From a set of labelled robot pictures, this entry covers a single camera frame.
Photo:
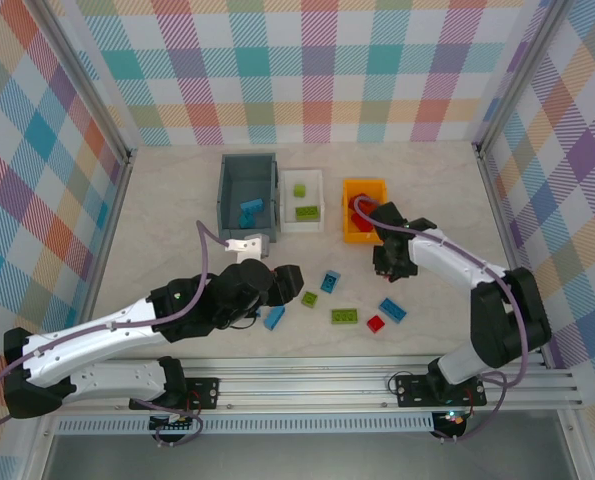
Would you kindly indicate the small red lego brick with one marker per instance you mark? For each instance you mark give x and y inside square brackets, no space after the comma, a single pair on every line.
[375,323]

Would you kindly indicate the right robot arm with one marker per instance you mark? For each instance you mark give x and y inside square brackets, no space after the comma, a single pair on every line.
[457,260]

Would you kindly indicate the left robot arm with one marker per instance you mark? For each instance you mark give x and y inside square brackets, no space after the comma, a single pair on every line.
[92,340]

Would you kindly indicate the orange plastic bin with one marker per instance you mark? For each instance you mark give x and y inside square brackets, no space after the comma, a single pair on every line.
[349,235]

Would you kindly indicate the long blue lego brick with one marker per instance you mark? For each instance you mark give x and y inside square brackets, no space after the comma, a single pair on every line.
[392,310]

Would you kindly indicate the small green lego brick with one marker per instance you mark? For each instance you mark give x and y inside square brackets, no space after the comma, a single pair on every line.
[309,298]

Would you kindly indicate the long green lego brick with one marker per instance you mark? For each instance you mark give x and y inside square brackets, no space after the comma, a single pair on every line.
[308,213]
[345,316]

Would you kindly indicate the white plastic bin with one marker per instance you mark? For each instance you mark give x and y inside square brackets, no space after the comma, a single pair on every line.
[302,227]

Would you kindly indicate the green lego cube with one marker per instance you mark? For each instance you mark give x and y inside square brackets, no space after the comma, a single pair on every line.
[299,190]

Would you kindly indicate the grey plastic bin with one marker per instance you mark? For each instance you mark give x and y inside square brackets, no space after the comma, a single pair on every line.
[249,167]

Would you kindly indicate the small circuit board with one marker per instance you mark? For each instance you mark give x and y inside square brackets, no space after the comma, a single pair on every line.
[454,418]
[169,424]

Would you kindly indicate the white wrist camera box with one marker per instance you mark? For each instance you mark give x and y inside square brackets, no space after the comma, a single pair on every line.
[239,245]

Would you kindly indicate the aluminium side rail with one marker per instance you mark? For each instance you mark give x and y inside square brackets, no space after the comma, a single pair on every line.
[102,250]
[502,225]

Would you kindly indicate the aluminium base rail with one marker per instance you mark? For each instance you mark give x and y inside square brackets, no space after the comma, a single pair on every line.
[302,385]

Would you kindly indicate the aluminium frame post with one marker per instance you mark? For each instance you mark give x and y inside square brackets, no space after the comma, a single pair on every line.
[518,75]
[94,82]

